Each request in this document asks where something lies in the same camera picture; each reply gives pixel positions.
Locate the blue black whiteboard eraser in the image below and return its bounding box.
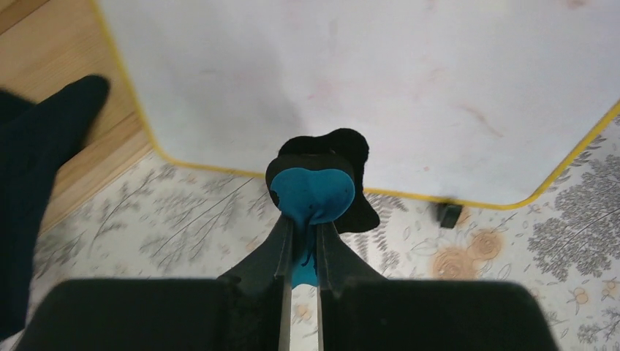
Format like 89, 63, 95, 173
265, 128, 380, 287

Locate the navy basketball jersey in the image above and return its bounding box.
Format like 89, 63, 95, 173
1, 75, 110, 340

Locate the floral table mat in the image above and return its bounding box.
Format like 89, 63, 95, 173
28, 118, 619, 350

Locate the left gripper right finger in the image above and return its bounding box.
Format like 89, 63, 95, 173
315, 223, 386, 350

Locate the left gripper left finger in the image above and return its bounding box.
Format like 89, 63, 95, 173
217, 216, 293, 350

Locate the white framed whiteboard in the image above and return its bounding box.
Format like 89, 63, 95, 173
94, 1, 619, 210

